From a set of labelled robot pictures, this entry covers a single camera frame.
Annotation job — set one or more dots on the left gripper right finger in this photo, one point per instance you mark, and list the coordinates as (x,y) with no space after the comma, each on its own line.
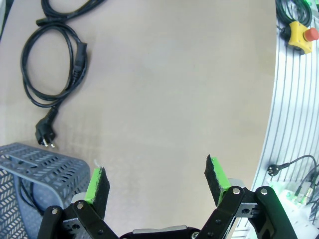
(239,214)

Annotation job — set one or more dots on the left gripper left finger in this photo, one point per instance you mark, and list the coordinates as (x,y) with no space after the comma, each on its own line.
(84,219)

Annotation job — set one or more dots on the blue-grey plastic basket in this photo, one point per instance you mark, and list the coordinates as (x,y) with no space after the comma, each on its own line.
(37,169)

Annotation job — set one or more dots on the yellow emergency stop button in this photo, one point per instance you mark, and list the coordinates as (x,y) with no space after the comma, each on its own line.
(299,37)

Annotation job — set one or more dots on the aluminium rail platform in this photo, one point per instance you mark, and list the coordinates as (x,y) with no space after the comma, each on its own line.
(291,99)

